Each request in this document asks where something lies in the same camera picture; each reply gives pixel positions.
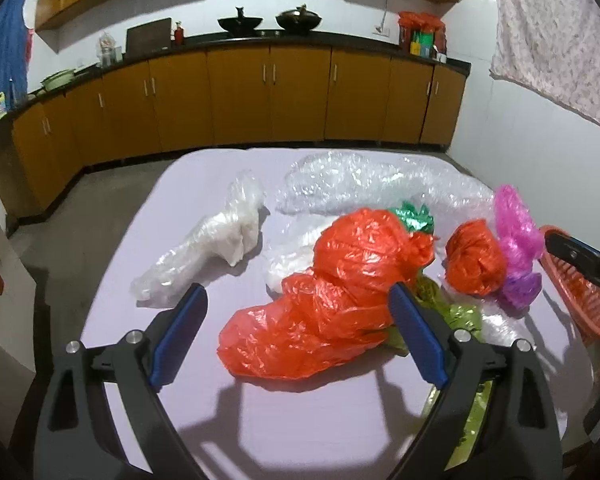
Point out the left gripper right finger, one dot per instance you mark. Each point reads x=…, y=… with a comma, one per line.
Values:
x=518, y=437

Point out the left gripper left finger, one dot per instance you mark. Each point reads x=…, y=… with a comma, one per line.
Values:
x=76, y=436

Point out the magenta plastic bag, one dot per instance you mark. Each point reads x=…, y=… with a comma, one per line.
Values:
x=522, y=243

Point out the green yellow printed bag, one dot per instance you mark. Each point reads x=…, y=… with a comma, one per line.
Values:
x=445, y=345

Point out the small red bag ball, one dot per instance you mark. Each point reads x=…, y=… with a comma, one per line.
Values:
x=475, y=263

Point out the shiny green plastic bag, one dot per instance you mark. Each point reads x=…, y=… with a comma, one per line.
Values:
x=415, y=219

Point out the large red plastic bag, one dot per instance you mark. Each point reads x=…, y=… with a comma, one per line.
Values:
x=334, y=311

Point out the clear plastic bag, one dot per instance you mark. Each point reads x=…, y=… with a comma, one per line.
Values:
x=229, y=234

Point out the large bubble wrap sheet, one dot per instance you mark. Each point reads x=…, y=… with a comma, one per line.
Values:
x=335, y=182

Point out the white translucent plastic bag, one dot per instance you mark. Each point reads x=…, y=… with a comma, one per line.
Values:
x=292, y=250

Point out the red plastic trash basket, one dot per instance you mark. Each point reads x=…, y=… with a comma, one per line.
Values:
x=581, y=297

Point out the lower wooden kitchen cabinets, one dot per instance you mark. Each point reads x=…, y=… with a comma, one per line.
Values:
x=247, y=95

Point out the pink floral hanging cloth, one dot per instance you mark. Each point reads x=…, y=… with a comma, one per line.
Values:
x=551, y=47

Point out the black countertop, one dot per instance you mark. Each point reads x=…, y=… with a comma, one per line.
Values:
x=262, y=38

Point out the red bag over condiments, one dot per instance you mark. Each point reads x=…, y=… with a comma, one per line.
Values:
x=420, y=22

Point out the green bowl on counter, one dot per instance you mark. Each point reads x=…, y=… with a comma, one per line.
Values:
x=58, y=80

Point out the glass jar on counter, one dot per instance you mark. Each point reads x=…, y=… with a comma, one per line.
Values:
x=108, y=52

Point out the black lidded pot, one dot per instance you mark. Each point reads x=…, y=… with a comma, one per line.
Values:
x=298, y=20

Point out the dark cutting board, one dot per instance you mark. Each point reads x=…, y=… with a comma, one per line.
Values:
x=148, y=38

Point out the blue hanging cloth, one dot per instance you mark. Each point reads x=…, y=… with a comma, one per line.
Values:
x=14, y=43

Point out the red bottle on counter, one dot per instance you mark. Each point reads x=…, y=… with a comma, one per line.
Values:
x=178, y=34

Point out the black wok with handle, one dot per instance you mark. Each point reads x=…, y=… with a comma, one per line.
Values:
x=240, y=25

